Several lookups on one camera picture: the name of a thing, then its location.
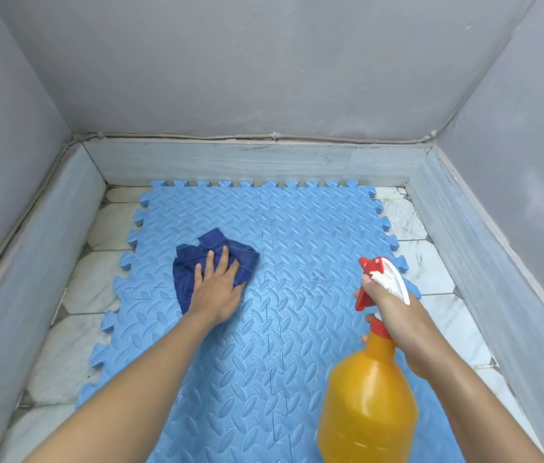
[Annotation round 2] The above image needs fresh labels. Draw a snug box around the person's right hand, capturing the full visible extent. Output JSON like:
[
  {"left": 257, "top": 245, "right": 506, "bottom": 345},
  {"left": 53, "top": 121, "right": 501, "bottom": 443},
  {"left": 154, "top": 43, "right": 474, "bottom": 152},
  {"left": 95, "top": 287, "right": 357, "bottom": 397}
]
[{"left": 353, "top": 274, "right": 452, "bottom": 381}]

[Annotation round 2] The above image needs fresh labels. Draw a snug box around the person's left hand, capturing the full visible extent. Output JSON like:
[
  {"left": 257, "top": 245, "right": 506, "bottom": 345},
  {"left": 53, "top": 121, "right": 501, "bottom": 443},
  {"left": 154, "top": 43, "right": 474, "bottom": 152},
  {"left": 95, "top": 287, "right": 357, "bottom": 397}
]
[{"left": 187, "top": 245, "right": 245, "bottom": 326}]

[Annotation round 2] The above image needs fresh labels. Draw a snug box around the dark blue cleaning cloth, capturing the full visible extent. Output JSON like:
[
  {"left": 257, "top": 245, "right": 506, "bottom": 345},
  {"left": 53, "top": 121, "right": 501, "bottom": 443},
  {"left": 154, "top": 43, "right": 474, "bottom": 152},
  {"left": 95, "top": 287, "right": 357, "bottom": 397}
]
[{"left": 172, "top": 228, "right": 260, "bottom": 316}]

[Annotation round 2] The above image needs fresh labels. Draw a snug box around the orange spray bottle red trigger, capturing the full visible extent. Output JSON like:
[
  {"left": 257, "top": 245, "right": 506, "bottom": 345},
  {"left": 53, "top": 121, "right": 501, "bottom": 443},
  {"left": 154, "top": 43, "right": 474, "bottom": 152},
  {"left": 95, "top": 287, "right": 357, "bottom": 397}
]
[{"left": 317, "top": 257, "right": 420, "bottom": 463}]

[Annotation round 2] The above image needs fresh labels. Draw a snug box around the person's left forearm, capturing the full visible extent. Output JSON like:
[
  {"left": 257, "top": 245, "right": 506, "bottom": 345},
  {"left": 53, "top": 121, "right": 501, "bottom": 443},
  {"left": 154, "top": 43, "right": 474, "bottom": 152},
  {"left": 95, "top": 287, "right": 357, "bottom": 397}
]
[{"left": 21, "top": 309, "right": 227, "bottom": 463}]

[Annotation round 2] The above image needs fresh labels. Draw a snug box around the person's right forearm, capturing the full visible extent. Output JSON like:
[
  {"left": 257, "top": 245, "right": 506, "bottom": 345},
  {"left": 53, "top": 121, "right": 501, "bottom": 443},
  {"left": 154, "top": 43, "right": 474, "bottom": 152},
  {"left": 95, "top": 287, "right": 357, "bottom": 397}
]
[{"left": 406, "top": 354, "right": 544, "bottom": 463}]

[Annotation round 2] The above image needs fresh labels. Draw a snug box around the light blue foam mat tile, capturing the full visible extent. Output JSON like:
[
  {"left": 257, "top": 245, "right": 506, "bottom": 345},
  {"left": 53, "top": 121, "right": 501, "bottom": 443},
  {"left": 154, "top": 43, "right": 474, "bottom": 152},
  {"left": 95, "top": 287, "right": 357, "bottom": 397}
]
[
  {"left": 265, "top": 272, "right": 467, "bottom": 463},
  {"left": 76, "top": 277, "right": 285, "bottom": 463},
  {"left": 119, "top": 179, "right": 268, "bottom": 304},
  {"left": 258, "top": 180, "right": 409, "bottom": 290}
]

